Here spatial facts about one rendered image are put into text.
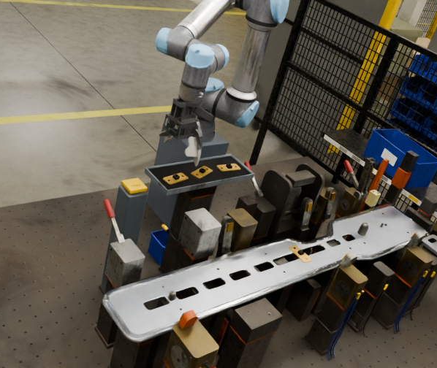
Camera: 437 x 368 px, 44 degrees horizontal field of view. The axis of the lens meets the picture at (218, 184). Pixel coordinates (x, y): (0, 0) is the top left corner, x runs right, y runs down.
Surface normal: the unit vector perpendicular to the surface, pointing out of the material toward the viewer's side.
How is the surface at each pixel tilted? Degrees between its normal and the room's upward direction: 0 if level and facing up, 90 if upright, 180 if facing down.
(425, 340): 0
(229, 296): 0
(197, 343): 0
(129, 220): 90
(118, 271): 90
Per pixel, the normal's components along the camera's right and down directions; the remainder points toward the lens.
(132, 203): 0.58, 0.55
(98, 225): 0.24, -0.83
